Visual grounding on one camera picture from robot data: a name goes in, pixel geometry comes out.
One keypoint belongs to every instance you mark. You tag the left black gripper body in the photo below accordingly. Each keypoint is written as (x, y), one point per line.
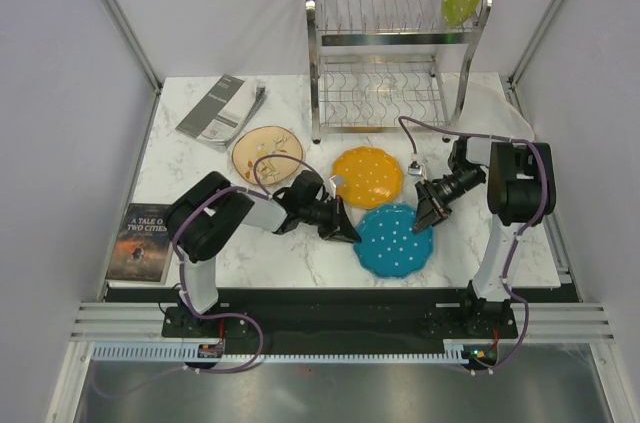
(319, 214)

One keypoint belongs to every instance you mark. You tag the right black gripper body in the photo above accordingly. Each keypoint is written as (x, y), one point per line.
(463, 178)

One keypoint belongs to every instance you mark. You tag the blue polka dot plate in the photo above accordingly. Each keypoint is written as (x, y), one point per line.
(388, 248)

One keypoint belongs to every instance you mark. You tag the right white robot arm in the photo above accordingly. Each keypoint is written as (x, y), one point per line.
(521, 191)

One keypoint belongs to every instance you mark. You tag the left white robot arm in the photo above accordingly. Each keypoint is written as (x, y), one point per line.
(203, 220)

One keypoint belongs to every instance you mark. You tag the stainless steel dish rack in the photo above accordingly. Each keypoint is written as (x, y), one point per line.
(371, 61)

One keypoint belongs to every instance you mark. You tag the orange polka dot plate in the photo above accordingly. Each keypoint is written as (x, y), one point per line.
(371, 177)

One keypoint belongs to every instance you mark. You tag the white cloth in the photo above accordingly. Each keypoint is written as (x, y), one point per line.
(486, 109)

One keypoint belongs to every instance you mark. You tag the beige bird plate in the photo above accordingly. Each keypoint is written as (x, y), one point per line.
(261, 142)

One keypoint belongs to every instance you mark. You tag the grey spiral bound booklet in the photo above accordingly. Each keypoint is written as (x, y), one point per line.
(223, 112)

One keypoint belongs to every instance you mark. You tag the Tale of Two Cities book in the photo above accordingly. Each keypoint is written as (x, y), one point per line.
(141, 251)

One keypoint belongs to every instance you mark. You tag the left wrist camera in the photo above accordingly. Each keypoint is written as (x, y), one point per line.
(335, 182)

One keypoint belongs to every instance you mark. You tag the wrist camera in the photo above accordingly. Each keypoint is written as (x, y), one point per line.
(335, 182)
(417, 169)

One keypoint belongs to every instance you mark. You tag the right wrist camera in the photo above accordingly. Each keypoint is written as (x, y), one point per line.
(417, 169)

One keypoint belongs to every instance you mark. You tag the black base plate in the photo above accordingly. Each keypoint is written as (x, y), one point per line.
(343, 319)

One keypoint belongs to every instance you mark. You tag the white slotted cable duct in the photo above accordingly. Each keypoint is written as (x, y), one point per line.
(194, 352)

